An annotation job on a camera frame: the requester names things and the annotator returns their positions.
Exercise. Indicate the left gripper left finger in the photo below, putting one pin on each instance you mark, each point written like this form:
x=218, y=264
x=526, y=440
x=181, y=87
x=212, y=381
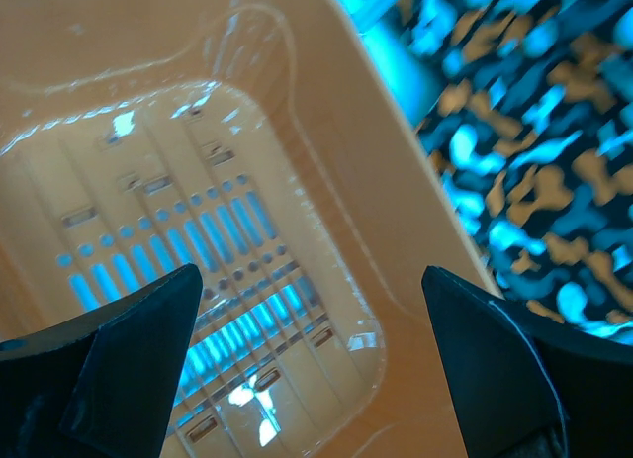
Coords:
x=102, y=384

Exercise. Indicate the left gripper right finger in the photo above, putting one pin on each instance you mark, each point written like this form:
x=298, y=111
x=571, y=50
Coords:
x=523, y=385

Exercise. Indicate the camouflage patterned shorts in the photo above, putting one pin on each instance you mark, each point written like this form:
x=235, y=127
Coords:
x=524, y=107

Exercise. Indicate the orange plastic basket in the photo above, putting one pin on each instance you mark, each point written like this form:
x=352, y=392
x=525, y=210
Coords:
x=255, y=140

